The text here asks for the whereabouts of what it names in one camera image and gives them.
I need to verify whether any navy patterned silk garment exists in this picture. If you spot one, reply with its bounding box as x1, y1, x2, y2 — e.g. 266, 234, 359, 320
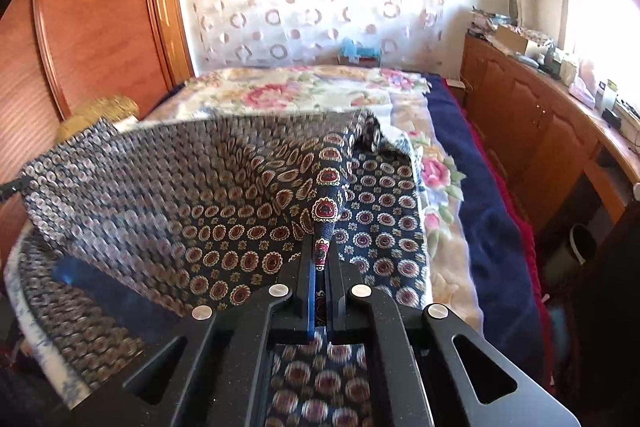
21, 110, 431, 426

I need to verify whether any gold yellow cushion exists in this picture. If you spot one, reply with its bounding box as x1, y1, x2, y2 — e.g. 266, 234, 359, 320
54, 95, 140, 145

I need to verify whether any navy blue blanket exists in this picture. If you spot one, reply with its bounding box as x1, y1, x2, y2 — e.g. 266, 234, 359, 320
425, 74, 553, 388

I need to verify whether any floral bedspread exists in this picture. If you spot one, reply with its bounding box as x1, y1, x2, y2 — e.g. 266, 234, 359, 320
146, 66, 484, 332

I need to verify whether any wooden wardrobe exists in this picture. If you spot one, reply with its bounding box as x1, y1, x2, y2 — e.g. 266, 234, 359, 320
1, 0, 180, 182

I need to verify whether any blue white toile sheet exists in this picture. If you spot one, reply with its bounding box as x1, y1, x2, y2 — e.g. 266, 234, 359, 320
3, 225, 91, 410

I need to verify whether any turquoise toy on bed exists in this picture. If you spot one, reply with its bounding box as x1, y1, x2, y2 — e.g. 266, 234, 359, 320
337, 39, 382, 68

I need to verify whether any white waste bin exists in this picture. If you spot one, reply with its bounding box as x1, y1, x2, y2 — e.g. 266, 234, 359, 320
568, 223, 598, 265

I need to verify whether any wooden sideboard cabinet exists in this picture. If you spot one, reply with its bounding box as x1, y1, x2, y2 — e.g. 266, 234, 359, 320
460, 35, 639, 232

